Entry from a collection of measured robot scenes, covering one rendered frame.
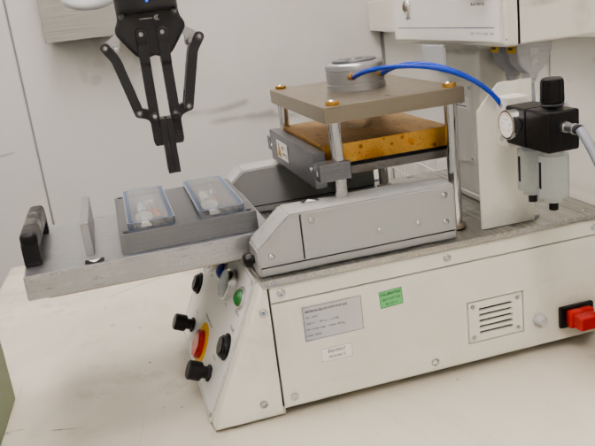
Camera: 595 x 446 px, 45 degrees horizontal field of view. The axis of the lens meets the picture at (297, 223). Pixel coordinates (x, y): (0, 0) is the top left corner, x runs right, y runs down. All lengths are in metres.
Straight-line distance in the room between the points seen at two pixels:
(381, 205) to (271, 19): 1.70
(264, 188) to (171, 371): 0.30
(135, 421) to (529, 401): 0.48
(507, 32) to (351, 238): 0.30
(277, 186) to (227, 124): 1.41
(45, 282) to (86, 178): 1.65
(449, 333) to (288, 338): 0.21
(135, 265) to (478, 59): 0.52
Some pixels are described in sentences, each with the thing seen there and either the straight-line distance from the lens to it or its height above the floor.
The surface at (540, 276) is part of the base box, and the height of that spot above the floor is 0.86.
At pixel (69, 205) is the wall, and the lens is 2.54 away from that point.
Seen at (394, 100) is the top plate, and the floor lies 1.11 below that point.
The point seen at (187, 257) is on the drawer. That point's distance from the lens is 0.88.
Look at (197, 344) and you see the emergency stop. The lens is 1.02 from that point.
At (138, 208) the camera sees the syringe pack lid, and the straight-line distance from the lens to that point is 0.94.
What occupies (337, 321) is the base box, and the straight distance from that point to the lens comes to 0.88.
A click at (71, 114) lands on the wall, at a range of 2.49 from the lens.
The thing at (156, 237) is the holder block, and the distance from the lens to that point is 0.88.
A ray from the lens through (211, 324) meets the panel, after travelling 1.01.
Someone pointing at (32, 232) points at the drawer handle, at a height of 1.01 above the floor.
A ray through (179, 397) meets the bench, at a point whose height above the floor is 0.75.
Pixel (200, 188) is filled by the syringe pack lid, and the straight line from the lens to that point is 1.00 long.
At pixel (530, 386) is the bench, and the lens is 0.95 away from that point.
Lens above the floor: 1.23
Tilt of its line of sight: 17 degrees down
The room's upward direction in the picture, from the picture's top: 7 degrees counter-clockwise
